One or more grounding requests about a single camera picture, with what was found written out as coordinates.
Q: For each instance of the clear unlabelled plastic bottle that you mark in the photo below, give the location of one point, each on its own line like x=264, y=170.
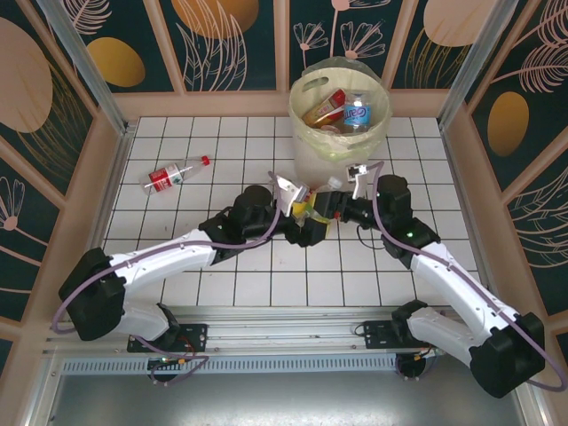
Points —
x=333, y=183

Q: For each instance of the blue label water bottle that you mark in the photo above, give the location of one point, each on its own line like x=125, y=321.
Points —
x=357, y=113

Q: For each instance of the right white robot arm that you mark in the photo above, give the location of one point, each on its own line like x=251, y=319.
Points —
x=457, y=284

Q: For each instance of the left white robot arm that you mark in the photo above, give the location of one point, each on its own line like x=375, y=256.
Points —
x=164, y=262

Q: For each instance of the white plastic waste bin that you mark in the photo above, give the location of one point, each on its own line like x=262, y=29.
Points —
x=328, y=173

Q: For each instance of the pale green bin liner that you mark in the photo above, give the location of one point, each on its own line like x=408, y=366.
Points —
x=377, y=89

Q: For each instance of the aluminium side rail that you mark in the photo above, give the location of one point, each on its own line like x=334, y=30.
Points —
x=114, y=177
x=459, y=177

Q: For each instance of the aluminium rail frame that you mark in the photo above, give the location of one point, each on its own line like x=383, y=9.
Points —
x=288, y=333

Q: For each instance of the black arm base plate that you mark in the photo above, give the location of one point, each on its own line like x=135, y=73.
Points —
x=195, y=337
x=377, y=337

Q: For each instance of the aluminium corner post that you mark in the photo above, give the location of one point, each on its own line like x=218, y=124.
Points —
x=476, y=66
x=89, y=71

